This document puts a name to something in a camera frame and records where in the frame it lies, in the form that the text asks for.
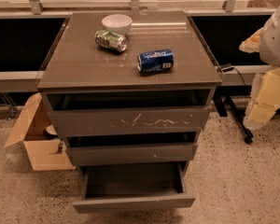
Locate white bowl in box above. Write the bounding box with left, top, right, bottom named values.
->
left=46, top=125, right=57, bottom=135

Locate black power adapter with cable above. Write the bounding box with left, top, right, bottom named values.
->
left=217, top=63, right=246, bottom=85

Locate blue pepsi can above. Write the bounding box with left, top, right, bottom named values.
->
left=137, top=49, right=174, bottom=73

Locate black wheeled stand leg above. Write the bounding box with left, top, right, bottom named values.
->
left=213, top=95, right=253, bottom=145

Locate grey top drawer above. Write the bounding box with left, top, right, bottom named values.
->
left=48, top=90, right=210, bottom=137

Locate grey middle drawer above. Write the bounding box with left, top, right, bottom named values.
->
left=66, top=132, right=199, bottom=166

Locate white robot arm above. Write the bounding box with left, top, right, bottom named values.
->
left=239, top=6, right=280, bottom=131

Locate open cardboard box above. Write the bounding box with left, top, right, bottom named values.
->
left=5, top=93, right=76, bottom=171

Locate green soda can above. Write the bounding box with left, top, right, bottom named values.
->
left=94, top=30, right=127, bottom=52

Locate grey drawer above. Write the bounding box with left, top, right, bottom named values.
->
left=48, top=90, right=210, bottom=137
left=66, top=132, right=199, bottom=166
left=73, top=162, right=195, bottom=214

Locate grey drawer cabinet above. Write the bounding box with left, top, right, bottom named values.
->
left=36, top=10, right=223, bottom=176

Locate grey bottom drawer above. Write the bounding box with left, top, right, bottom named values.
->
left=73, top=162, right=195, bottom=214

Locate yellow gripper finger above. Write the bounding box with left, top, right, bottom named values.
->
left=239, top=28, right=263, bottom=53
left=244, top=68, right=280, bottom=131

